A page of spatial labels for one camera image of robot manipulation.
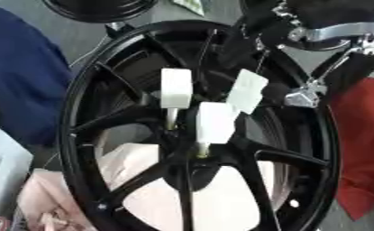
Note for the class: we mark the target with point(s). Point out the pale pink plastic bag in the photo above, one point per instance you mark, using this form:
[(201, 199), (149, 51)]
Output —
[(221, 204)]

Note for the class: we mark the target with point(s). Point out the black round wheel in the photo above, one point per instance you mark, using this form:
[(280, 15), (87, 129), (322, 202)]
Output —
[(97, 9)]

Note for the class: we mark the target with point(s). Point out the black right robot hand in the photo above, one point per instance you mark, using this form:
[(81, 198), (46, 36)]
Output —
[(326, 12)]

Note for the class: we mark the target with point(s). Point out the person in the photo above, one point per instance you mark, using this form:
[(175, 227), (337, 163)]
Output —
[(21, 78)]

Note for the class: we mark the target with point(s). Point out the black spoked wheel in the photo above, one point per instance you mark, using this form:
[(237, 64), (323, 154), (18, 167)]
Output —
[(90, 141)]

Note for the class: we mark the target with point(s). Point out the white and green packet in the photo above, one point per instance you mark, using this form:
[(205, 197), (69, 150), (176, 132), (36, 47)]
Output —
[(190, 6)]

